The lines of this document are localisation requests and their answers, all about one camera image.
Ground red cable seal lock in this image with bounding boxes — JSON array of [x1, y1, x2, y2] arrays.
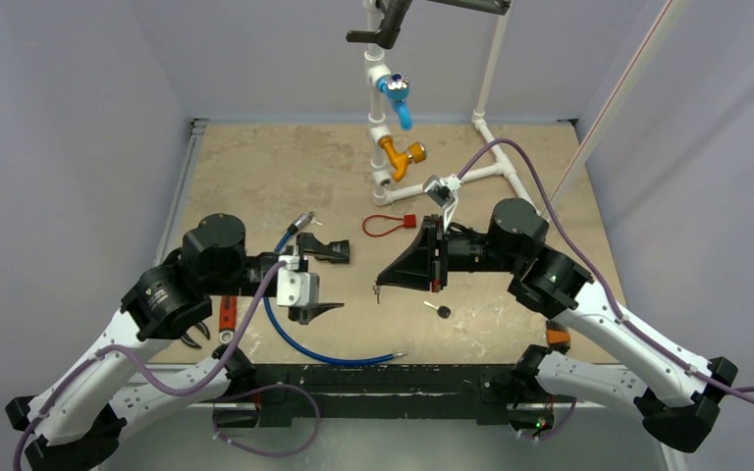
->
[[360, 214, 417, 238]]

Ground orange tool at right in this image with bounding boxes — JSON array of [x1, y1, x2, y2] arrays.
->
[[545, 320, 571, 354]]

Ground black pliers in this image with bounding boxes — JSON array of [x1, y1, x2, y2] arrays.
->
[[180, 319, 212, 351]]

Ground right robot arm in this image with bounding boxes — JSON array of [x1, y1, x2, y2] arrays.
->
[[375, 198, 737, 453]]

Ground orange faucet valve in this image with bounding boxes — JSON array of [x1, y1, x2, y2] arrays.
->
[[377, 135, 427, 183]]

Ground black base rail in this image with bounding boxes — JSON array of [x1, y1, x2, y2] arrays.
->
[[205, 364, 571, 430]]

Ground purple cable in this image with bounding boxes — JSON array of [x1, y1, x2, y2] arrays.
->
[[12, 261, 322, 471], [456, 137, 754, 444]]

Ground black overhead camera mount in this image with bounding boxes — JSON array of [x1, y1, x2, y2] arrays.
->
[[346, 0, 512, 51]]

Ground blue faucet valve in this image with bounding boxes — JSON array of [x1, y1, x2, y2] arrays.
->
[[377, 73, 413, 131]]

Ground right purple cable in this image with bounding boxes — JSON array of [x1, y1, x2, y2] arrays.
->
[[456, 137, 754, 444]]

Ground blue cable lock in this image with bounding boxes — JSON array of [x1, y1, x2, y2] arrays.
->
[[262, 211, 409, 367]]

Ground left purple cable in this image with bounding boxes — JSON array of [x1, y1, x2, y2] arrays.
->
[[12, 261, 322, 471]]

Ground black padlock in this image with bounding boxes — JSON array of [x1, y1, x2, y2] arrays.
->
[[326, 239, 350, 264]]

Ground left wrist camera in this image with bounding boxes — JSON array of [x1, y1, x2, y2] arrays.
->
[[276, 254, 319, 308]]

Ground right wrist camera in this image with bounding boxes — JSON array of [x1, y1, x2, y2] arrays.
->
[[422, 174, 462, 231]]

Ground red handled adjustable wrench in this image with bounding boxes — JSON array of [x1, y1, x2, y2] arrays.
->
[[218, 296, 237, 344]]

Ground white PVC pipe frame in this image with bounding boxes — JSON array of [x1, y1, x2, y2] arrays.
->
[[346, 1, 511, 208]]

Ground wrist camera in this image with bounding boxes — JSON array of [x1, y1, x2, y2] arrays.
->
[[276, 254, 319, 308], [422, 174, 462, 231]]

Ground white diagonal pole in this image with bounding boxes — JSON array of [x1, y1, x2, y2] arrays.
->
[[542, 1, 688, 215]]

